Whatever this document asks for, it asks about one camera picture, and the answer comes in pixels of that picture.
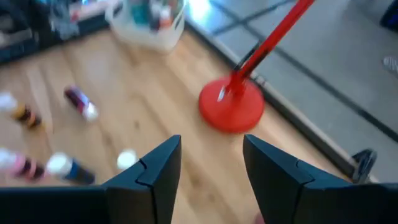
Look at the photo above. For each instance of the teal large paint bottle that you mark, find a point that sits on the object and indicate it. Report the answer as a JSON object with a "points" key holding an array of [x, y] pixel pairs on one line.
{"points": [[140, 12]]}

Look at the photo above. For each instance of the magenta small paint bottle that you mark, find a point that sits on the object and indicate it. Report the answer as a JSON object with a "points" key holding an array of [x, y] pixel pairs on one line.
{"points": [[77, 99]]}

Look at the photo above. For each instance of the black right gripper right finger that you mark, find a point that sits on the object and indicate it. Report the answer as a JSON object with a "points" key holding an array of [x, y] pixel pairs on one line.
{"points": [[280, 186]]}

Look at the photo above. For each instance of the grey small paint bottle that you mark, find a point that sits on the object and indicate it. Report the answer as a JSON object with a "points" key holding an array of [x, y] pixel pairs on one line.
{"points": [[127, 159]]}

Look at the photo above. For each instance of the orange small paint bottle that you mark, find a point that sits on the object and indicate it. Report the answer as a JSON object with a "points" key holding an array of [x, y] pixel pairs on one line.
{"points": [[166, 20]]}

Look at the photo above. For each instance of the black frame clamp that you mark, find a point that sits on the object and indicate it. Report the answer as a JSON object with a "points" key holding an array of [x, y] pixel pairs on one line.
{"points": [[363, 165]]}

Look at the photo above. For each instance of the pink small paint bottle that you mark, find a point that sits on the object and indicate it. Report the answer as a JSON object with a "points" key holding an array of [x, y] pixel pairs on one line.
{"points": [[18, 165]]}

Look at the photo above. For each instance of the blue small paint bottle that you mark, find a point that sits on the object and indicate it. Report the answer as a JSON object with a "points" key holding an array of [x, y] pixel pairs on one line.
{"points": [[77, 175]]}

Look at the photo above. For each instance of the red desk lamp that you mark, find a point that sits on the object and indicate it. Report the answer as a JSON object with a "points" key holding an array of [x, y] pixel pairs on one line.
{"points": [[231, 109]]}

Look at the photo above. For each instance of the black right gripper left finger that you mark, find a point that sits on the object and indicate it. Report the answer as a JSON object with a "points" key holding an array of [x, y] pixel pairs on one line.
{"points": [[155, 186]]}

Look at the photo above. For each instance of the white plastic bin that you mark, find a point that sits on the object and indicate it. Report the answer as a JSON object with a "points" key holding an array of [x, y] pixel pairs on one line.
{"points": [[146, 39]]}

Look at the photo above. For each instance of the yellow small paint bottle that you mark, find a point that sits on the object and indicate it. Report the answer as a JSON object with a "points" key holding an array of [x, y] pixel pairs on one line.
{"points": [[26, 115]]}

